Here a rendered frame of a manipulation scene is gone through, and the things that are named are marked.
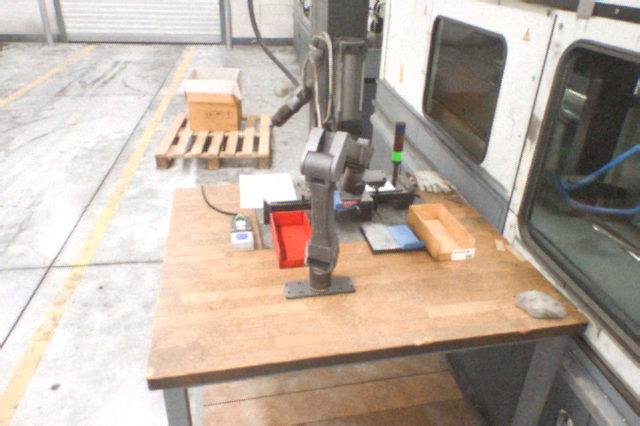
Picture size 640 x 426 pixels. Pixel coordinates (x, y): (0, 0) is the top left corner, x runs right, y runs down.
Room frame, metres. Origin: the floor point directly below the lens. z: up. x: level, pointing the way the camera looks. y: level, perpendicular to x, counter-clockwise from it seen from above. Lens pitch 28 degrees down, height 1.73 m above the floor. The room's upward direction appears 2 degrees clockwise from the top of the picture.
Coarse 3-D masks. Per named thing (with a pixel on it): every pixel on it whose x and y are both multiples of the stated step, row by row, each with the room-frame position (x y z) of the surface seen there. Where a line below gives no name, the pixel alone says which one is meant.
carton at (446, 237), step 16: (416, 208) 1.49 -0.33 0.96; (432, 208) 1.50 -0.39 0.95; (416, 224) 1.41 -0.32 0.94; (432, 224) 1.47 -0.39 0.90; (448, 224) 1.43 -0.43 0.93; (432, 240) 1.28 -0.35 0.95; (448, 240) 1.36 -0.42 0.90; (464, 240) 1.31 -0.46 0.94; (432, 256) 1.26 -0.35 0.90; (448, 256) 1.25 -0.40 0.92; (464, 256) 1.26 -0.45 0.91
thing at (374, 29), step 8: (376, 0) 6.04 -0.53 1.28; (384, 0) 5.71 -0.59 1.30; (376, 16) 5.09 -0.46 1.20; (368, 24) 5.10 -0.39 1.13; (376, 24) 4.70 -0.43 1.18; (368, 32) 5.20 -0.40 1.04; (376, 32) 4.69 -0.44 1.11; (368, 40) 4.66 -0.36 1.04; (376, 40) 4.62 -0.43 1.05; (376, 48) 4.62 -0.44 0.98
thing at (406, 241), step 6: (390, 228) 1.40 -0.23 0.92; (396, 228) 1.40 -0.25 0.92; (402, 228) 1.40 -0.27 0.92; (408, 228) 1.40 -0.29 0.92; (396, 234) 1.36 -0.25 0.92; (402, 234) 1.36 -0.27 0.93; (408, 234) 1.36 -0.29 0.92; (396, 240) 1.32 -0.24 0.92; (402, 240) 1.32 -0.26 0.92; (408, 240) 1.32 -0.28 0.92; (414, 240) 1.32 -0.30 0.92; (402, 246) 1.28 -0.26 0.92; (408, 246) 1.27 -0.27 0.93; (414, 246) 1.28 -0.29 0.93; (420, 246) 1.29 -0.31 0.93
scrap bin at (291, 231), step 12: (276, 216) 1.41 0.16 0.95; (288, 216) 1.42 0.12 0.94; (300, 216) 1.43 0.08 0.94; (276, 228) 1.40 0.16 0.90; (288, 228) 1.40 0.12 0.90; (300, 228) 1.41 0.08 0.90; (276, 240) 1.24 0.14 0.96; (288, 240) 1.33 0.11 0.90; (300, 240) 1.33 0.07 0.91; (276, 252) 1.23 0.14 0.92; (288, 252) 1.25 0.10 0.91; (300, 252) 1.26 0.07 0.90; (288, 264) 1.17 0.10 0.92; (300, 264) 1.18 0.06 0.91
